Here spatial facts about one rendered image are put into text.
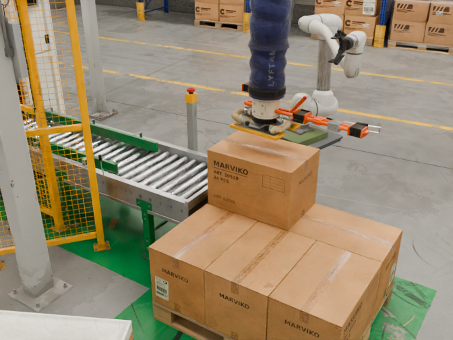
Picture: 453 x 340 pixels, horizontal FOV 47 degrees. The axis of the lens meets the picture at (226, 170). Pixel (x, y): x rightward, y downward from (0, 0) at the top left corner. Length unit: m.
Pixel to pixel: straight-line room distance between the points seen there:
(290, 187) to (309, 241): 0.35
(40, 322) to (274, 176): 1.65
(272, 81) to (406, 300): 1.71
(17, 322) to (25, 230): 1.48
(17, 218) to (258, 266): 1.48
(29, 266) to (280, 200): 1.64
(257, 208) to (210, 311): 0.70
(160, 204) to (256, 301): 1.11
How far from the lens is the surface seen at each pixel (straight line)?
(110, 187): 3.86
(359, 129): 2.89
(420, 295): 3.80
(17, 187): 3.31
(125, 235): 4.22
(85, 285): 3.79
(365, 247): 3.18
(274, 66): 3.02
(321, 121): 3.00
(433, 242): 4.37
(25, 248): 3.51
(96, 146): 4.51
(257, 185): 3.19
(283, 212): 3.18
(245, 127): 3.17
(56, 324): 1.98
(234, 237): 3.15
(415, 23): 10.14
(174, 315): 3.34
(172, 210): 3.52
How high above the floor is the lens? 2.31
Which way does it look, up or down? 27 degrees down
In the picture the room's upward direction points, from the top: straight up
